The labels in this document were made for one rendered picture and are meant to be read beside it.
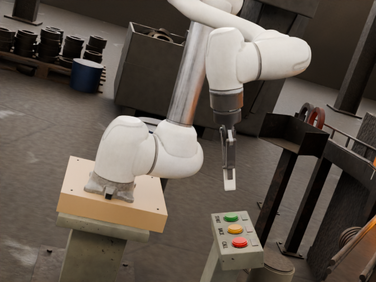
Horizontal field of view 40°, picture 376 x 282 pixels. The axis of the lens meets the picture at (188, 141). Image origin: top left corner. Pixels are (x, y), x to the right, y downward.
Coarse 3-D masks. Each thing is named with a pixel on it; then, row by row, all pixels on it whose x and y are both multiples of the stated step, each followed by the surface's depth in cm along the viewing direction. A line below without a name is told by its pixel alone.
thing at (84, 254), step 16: (80, 240) 183; (96, 240) 184; (112, 240) 185; (48, 256) 207; (64, 256) 195; (80, 256) 185; (96, 256) 186; (112, 256) 187; (48, 272) 197; (64, 272) 186; (80, 272) 187; (96, 272) 188; (112, 272) 189; (128, 272) 213
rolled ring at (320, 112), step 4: (316, 108) 301; (320, 108) 297; (312, 112) 305; (316, 112) 302; (320, 112) 293; (324, 112) 294; (312, 116) 306; (316, 116) 306; (320, 116) 292; (324, 116) 293; (308, 120) 308; (312, 120) 307; (320, 120) 292; (324, 120) 292; (312, 124) 307; (316, 124) 294; (320, 124) 292; (320, 128) 292
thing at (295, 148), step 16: (272, 128) 266; (288, 128) 272; (304, 128) 265; (288, 144) 261; (304, 144) 244; (320, 144) 252; (288, 160) 256; (288, 176) 260; (272, 192) 262; (272, 208) 263; (256, 224) 270
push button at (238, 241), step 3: (237, 237) 135; (240, 237) 135; (234, 240) 134; (237, 240) 134; (240, 240) 134; (243, 240) 134; (246, 240) 134; (234, 243) 133; (237, 243) 132; (240, 243) 132; (243, 243) 133; (246, 243) 133; (237, 246) 132; (240, 246) 132; (243, 246) 132
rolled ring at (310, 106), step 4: (304, 104) 321; (308, 104) 315; (312, 104) 315; (304, 108) 321; (308, 108) 313; (312, 108) 312; (300, 112) 324; (304, 112) 324; (308, 112) 311; (300, 116) 325; (308, 116) 310
